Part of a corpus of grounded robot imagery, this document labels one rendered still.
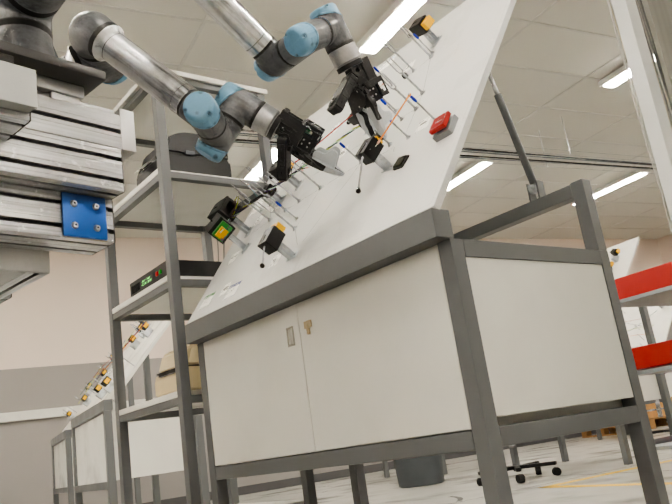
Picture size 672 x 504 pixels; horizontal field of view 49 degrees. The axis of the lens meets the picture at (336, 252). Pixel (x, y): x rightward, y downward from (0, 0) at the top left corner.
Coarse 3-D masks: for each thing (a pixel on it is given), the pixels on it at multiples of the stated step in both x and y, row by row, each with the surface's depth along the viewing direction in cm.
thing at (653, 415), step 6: (660, 402) 1060; (648, 408) 1046; (654, 408) 1051; (648, 414) 1043; (654, 414) 1048; (654, 420) 1044; (660, 420) 1095; (654, 426) 1041; (582, 432) 1082; (588, 432) 1078; (606, 432) 1047; (612, 432) 1102
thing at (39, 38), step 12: (0, 24) 137; (12, 24) 137; (24, 24) 137; (36, 24) 139; (0, 36) 136; (12, 36) 136; (24, 36) 136; (36, 36) 138; (48, 36) 141; (36, 48) 136; (48, 48) 139
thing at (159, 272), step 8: (160, 264) 265; (184, 264) 263; (192, 264) 265; (200, 264) 267; (208, 264) 269; (216, 264) 271; (152, 272) 270; (160, 272) 263; (184, 272) 262; (192, 272) 264; (200, 272) 266; (208, 272) 268; (136, 280) 281; (144, 280) 275; (152, 280) 269; (136, 288) 280; (144, 288) 275
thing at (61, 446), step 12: (108, 372) 693; (132, 384) 662; (84, 396) 649; (132, 396) 659; (84, 408) 672; (60, 444) 672; (60, 456) 673; (72, 456) 627; (60, 468) 674; (72, 468) 620; (60, 480) 675; (72, 480) 618; (60, 492) 662; (72, 492) 615
